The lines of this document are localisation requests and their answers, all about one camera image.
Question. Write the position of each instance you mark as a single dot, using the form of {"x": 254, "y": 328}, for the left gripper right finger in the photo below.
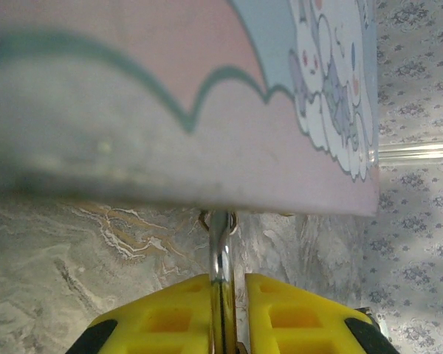
{"x": 302, "y": 324}

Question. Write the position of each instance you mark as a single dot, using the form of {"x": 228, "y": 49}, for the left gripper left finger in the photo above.
{"x": 162, "y": 324}

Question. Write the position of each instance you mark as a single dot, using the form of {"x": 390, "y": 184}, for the pastel cartoon tin box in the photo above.
{"x": 170, "y": 110}

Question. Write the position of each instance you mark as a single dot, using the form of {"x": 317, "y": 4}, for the right aluminium frame post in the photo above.
{"x": 417, "y": 152}

